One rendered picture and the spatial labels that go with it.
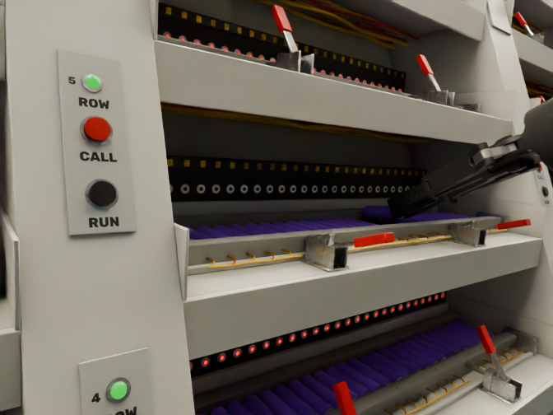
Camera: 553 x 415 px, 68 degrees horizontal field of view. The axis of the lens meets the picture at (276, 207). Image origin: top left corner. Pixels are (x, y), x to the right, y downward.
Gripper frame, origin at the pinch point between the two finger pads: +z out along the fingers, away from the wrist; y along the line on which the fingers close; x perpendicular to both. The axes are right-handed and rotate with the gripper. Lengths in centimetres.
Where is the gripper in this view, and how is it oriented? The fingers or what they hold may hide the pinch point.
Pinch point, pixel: (416, 200)
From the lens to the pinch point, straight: 59.1
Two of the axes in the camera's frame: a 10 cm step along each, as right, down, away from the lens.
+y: -8.0, 0.2, -6.0
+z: -5.5, 3.6, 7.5
